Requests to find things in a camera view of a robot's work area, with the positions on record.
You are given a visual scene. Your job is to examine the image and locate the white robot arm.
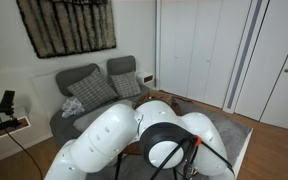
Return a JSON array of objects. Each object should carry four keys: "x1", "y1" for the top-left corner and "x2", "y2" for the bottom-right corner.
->
[{"x1": 44, "y1": 100, "x2": 235, "y2": 180}]

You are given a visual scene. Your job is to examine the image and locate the cardboard box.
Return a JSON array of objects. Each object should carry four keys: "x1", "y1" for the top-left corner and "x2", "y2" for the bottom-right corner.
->
[{"x1": 132, "y1": 90, "x2": 172, "y2": 108}]

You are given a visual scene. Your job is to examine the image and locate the grey bed with mattress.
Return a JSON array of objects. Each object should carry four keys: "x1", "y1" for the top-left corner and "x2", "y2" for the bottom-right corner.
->
[{"x1": 50, "y1": 87, "x2": 252, "y2": 174}]

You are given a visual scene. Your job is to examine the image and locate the grey plaid right pillow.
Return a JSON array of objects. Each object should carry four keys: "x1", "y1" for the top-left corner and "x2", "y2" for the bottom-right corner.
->
[{"x1": 110, "y1": 71, "x2": 141, "y2": 98}]

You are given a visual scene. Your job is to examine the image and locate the grey plaid pillow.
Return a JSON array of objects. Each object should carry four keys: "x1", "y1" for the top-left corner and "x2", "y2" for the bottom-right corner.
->
[
  {"x1": 110, "y1": 71, "x2": 141, "y2": 98},
  {"x1": 68, "y1": 69, "x2": 118, "y2": 110}
]

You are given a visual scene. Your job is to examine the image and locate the grey right headrest cushion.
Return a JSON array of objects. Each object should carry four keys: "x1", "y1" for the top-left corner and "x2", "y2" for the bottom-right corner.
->
[{"x1": 106, "y1": 55, "x2": 136, "y2": 75}]

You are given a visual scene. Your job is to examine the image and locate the grey headrest cushion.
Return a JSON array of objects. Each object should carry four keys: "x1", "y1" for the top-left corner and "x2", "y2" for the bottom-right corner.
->
[
  {"x1": 55, "y1": 63, "x2": 99, "y2": 97},
  {"x1": 106, "y1": 55, "x2": 136, "y2": 75}
]

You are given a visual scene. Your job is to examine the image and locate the grey plaid left pillow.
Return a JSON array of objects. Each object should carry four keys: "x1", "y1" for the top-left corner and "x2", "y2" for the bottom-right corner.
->
[{"x1": 68, "y1": 69, "x2": 118, "y2": 110}]

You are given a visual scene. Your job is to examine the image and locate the dark wooden oval table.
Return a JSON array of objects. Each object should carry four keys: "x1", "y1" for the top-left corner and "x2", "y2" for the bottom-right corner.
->
[{"x1": 113, "y1": 99, "x2": 183, "y2": 180}]

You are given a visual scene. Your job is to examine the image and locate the crumpled white patterned cloth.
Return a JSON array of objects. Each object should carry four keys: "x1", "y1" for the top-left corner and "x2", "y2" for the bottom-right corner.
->
[{"x1": 61, "y1": 96, "x2": 85, "y2": 118}]

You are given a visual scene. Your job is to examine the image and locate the grey left headrest cushion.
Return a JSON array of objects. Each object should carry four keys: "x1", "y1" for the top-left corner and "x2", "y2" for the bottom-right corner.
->
[{"x1": 55, "y1": 63, "x2": 99, "y2": 97}]

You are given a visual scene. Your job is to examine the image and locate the white wardrobe doors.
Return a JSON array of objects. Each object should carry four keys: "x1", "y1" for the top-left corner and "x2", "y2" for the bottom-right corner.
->
[{"x1": 157, "y1": 0, "x2": 288, "y2": 129}]

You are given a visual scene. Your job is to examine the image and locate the white bedside wall shelf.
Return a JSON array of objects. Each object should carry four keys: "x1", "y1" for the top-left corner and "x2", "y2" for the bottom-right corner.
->
[{"x1": 136, "y1": 72, "x2": 154, "y2": 85}]

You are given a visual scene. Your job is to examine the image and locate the dark woven wall hanging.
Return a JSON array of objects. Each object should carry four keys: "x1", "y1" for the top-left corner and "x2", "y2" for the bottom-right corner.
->
[{"x1": 16, "y1": 0, "x2": 117, "y2": 59}]

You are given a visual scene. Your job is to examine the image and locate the black camera on stand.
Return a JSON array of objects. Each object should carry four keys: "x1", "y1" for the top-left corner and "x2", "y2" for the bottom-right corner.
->
[{"x1": 0, "y1": 90, "x2": 15, "y2": 115}]

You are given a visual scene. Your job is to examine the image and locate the black cable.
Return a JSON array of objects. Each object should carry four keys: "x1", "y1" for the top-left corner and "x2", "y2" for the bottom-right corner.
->
[{"x1": 0, "y1": 111, "x2": 44, "y2": 180}]

